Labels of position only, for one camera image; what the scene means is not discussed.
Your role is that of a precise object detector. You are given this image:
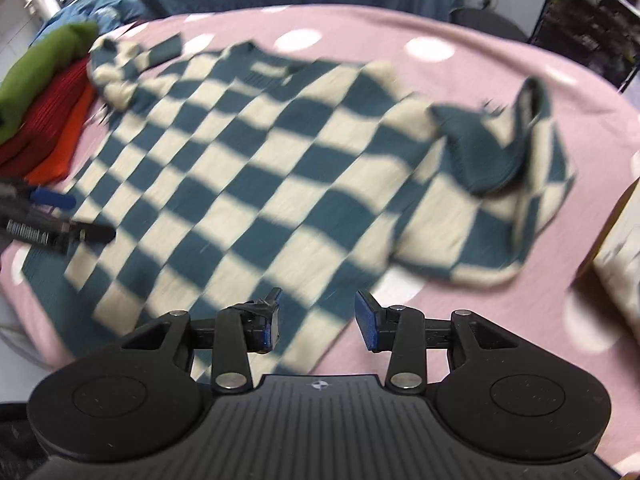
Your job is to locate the black round stool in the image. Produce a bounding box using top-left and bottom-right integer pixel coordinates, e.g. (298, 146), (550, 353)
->
(449, 8), (528, 44)

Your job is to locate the black trolley shelf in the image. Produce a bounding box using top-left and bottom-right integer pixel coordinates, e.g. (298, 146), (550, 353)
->
(528, 0), (639, 93)

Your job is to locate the green folded garment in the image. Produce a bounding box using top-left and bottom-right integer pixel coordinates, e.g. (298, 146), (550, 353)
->
(1, 22), (99, 143)

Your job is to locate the green cream checkered sweater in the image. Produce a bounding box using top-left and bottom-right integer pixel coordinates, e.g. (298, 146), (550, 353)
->
(22, 37), (575, 376)

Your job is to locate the pink polka dot bedsheet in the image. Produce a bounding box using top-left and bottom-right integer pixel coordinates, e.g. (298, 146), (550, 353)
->
(0, 4), (640, 470)

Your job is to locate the blue crumpled cloth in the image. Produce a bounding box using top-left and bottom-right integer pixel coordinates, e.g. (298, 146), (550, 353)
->
(29, 0), (151, 46)

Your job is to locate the red folded garment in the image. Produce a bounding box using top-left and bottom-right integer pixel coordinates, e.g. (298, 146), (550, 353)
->
(1, 58), (96, 185)

